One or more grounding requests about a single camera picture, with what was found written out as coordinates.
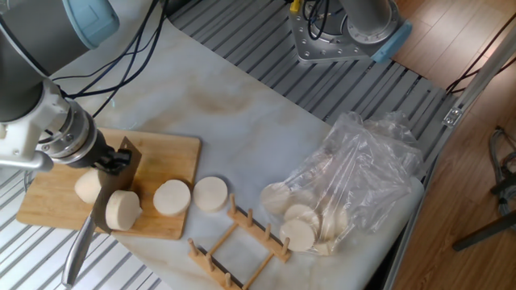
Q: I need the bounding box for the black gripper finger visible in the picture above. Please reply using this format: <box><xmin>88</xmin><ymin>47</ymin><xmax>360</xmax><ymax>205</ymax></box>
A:
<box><xmin>106</xmin><ymin>148</ymin><xmax>133</xmax><ymax>167</ymax></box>
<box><xmin>94</xmin><ymin>159</ymin><xmax>127</xmax><ymax>176</ymax></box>

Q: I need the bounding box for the black metal stand leg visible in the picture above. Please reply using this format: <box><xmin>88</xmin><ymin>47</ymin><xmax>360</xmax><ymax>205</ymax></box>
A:
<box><xmin>451</xmin><ymin>172</ymin><xmax>516</xmax><ymax>253</ymax></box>

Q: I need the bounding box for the bamboo cutting board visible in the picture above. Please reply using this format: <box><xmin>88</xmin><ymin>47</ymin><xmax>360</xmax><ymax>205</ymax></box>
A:
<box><xmin>16</xmin><ymin>127</ymin><xmax>202</xmax><ymax>241</ymax></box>

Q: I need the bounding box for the steel cleaver knife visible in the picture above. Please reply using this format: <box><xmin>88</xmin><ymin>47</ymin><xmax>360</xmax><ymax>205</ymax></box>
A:
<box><xmin>60</xmin><ymin>136</ymin><xmax>143</xmax><ymax>289</ymax></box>

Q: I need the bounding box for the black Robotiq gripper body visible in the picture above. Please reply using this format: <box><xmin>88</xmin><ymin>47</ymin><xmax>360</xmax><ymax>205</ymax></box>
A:
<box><xmin>66</xmin><ymin>130</ymin><xmax>110</xmax><ymax>169</ymax></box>

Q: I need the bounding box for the large white radish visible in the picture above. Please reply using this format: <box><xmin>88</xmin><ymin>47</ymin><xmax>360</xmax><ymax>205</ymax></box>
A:
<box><xmin>73</xmin><ymin>168</ymin><xmax>104</xmax><ymax>205</ymax></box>

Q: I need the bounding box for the wooden peg rack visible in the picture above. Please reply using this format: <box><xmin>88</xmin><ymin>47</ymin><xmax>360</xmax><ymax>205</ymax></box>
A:
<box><xmin>188</xmin><ymin>194</ymin><xmax>292</xmax><ymax>290</ymax></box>

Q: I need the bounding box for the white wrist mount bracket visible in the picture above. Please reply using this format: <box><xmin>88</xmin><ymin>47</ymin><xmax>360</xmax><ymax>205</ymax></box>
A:
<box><xmin>0</xmin><ymin>78</ymin><xmax>72</xmax><ymax>172</ymax></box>

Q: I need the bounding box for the clear plastic bag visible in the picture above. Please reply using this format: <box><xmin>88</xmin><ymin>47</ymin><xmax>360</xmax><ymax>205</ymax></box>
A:
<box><xmin>260</xmin><ymin>110</ymin><xmax>427</xmax><ymax>257</ymax></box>

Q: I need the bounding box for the white radish slice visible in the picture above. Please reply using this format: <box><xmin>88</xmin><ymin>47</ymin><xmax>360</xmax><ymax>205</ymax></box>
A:
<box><xmin>321</xmin><ymin>207</ymin><xmax>350</xmax><ymax>242</ymax></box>
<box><xmin>192</xmin><ymin>176</ymin><xmax>229</xmax><ymax>213</ymax></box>
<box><xmin>283</xmin><ymin>203</ymin><xmax>322</xmax><ymax>234</ymax></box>
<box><xmin>278</xmin><ymin>218</ymin><xmax>318</xmax><ymax>253</ymax></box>
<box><xmin>260</xmin><ymin>182</ymin><xmax>293</xmax><ymax>216</ymax></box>
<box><xmin>105</xmin><ymin>189</ymin><xmax>144</xmax><ymax>232</ymax></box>
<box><xmin>312</xmin><ymin>239</ymin><xmax>338</xmax><ymax>257</ymax></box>
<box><xmin>152</xmin><ymin>179</ymin><xmax>192</xmax><ymax>218</ymax></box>

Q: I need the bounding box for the silver corner bracket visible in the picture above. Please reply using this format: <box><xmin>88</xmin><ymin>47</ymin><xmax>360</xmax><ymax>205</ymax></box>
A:
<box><xmin>442</xmin><ymin>106</ymin><xmax>463</xmax><ymax>128</ymax></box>

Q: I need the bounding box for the black floor cable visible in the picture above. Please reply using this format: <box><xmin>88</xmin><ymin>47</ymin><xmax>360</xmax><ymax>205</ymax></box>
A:
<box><xmin>445</xmin><ymin>11</ymin><xmax>516</xmax><ymax>96</ymax></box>

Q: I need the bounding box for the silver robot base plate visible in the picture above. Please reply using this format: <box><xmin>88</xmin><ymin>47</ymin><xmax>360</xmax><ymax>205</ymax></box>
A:
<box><xmin>288</xmin><ymin>0</ymin><xmax>404</xmax><ymax>64</ymax></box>

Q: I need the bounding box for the aluminium frame beam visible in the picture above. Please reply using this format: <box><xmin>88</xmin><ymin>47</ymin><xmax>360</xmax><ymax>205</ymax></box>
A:
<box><xmin>381</xmin><ymin>23</ymin><xmax>516</xmax><ymax>290</ymax></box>

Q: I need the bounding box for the black cable bundle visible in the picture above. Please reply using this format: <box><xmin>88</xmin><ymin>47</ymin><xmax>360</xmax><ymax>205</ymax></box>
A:
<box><xmin>52</xmin><ymin>0</ymin><xmax>170</xmax><ymax>120</ymax></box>

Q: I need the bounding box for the grey cable bundle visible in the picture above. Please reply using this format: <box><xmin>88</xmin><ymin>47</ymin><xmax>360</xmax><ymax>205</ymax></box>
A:
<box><xmin>487</xmin><ymin>126</ymin><xmax>516</xmax><ymax>218</ymax></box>

